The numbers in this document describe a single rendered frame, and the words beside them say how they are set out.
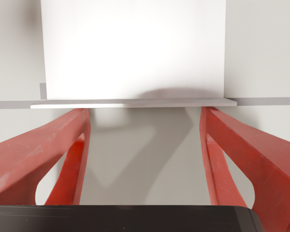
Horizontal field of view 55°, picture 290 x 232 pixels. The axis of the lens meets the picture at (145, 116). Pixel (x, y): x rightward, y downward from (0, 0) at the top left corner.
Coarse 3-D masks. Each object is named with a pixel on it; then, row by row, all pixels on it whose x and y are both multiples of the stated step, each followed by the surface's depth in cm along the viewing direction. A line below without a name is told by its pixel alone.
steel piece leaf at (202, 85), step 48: (48, 0) 13; (96, 0) 13; (144, 0) 13; (192, 0) 13; (48, 48) 13; (96, 48) 13; (144, 48) 13; (192, 48) 13; (48, 96) 13; (96, 96) 13; (144, 96) 13; (192, 96) 13
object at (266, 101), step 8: (0, 104) 14; (8, 104) 14; (16, 104) 14; (24, 104) 14; (240, 104) 14; (248, 104) 14; (256, 104) 14; (264, 104) 14; (272, 104) 14; (280, 104) 14; (288, 104) 14
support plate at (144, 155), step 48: (0, 0) 13; (240, 0) 13; (288, 0) 13; (0, 48) 13; (240, 48) 13; (288, 48) 13; (0, 96) 14; (240, 96) 14; (288, 96) 14; (96, 144) 14; (144, 144) 14; (192, 144) 14; (48, 192) 14; (96, 192) 14; (144, 192) 14; (192, 192) 14; (240, 192) 14
